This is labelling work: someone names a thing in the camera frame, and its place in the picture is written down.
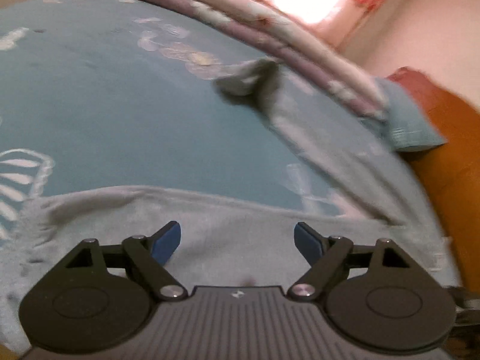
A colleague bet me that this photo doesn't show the grey sweatpants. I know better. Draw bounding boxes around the grey sweatpants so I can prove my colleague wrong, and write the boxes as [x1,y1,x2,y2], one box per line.
[1,61,460,353]

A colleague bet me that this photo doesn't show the orange wooden headboard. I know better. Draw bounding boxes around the orange wooden headboard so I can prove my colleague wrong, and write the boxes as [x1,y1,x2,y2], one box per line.
[388,67,479,293]

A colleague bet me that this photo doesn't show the teal floral pillow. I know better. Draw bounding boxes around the teal floral pillow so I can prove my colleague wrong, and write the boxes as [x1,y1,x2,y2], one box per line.
[359,77,447,152]

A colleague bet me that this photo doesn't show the teal floral bed sheet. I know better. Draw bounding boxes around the teal floral bed sheet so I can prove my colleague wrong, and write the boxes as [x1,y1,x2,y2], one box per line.
[1,0,364,251]

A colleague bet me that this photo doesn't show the purple pink floral quilt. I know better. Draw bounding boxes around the purple pink floral quilt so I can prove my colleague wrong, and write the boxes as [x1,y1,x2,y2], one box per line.
[142,0,389,120]

